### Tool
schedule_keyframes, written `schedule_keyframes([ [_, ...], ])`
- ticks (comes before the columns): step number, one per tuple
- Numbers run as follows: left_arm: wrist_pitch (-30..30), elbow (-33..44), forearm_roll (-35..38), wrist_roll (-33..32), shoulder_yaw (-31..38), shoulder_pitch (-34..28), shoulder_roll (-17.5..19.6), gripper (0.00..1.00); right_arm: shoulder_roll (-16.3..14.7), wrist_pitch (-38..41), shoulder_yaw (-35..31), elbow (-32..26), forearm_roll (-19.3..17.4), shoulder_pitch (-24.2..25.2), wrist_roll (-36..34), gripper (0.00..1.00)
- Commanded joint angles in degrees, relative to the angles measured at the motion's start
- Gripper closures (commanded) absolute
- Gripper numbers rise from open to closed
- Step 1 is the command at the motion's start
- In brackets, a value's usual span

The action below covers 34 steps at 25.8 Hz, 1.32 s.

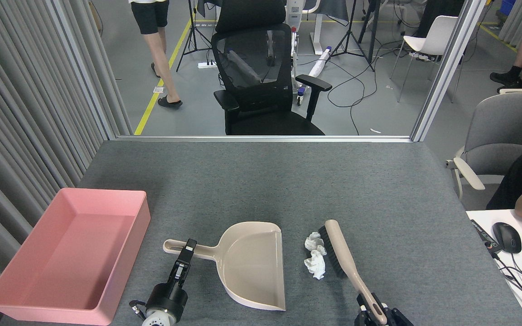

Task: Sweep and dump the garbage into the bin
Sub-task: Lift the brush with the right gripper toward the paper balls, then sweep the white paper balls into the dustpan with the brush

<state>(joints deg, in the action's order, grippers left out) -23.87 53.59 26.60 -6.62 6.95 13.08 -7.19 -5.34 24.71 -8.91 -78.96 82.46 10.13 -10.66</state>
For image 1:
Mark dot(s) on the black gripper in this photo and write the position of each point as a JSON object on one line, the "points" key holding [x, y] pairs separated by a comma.
{"points": [[166, 299]]}

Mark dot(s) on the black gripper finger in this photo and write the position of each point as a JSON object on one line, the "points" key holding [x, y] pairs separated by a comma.
{"points": [[397, 319], [363, 319]]}

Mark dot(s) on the beige plastic dustpan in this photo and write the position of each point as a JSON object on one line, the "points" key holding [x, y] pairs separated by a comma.
{"points": [[252, 267]]}

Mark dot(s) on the white paper ball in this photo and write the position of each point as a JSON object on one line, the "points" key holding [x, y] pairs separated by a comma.
{"points": [[314, 243], [316, 265]]}

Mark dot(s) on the beige brush with black bristles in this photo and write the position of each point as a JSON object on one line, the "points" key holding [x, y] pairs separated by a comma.
{"points": [[340, 246]]}

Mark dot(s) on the pink plastic bin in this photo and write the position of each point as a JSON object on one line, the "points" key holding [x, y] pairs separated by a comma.
{"points": [[61, 253]]}

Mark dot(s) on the small black labelled device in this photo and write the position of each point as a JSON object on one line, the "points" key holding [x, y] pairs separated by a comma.
{"points": [[485, 236]]}

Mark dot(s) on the black computer mouse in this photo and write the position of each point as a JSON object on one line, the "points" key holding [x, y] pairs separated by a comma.
{"points": [[506, 237]]}

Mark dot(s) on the black mesh office chair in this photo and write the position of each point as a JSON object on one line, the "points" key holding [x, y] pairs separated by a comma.
{"points": [[279, 122]]}

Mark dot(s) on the square metal floor plate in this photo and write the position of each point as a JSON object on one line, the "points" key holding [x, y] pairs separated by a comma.
{"points": [[158, 89]]}

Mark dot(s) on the white power strip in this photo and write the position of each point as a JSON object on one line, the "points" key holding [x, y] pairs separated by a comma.
{"points": [[206, 64]]}

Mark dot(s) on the black tripod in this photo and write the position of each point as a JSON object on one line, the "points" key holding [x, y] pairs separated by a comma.
{"points": [[192, 22], [350, 20]]}

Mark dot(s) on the white stand on wheels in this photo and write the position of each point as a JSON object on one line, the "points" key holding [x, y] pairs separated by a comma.
{"points": [[295, 13]]}

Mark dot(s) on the white plastic chair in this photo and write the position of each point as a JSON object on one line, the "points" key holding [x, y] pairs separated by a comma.
{"points": [[433, 36]]}

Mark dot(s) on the black stand pole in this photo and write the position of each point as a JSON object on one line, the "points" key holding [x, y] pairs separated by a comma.
{"points": [[372, 27]]}

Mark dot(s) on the dark hanging cloth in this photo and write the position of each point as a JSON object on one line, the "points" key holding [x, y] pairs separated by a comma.
{"points": [[333, 11]]}

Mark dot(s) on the blue crate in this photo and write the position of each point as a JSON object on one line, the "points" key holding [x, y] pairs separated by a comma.
{"points": [[507, 5]]}

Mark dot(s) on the silver aluminium rail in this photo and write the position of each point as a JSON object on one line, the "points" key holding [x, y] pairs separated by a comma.
{"points": [[265, 138]]}

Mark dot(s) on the silver aluminium post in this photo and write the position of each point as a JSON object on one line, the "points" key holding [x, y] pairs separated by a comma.
{"points": [[447, 72]]}

